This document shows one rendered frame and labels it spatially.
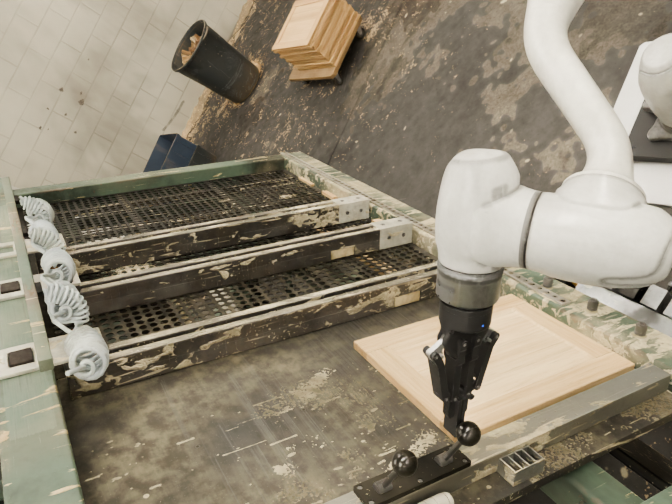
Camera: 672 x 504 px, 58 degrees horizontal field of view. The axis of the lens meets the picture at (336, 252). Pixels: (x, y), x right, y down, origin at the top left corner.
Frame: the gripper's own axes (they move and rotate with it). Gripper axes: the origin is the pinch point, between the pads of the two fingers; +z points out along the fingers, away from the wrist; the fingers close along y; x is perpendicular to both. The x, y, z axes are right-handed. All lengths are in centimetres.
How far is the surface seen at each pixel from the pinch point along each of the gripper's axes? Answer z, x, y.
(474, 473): 13.7, 1.0, -4.9
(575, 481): 19.3, 6.9, -23.7
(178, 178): 13, -186, -9
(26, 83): 22, -562, 22
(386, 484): 8.6, 0.0, 12.3
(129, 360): 10, -55, 39
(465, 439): 1.2, 4.5, 1.5
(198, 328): 9, -59, 23
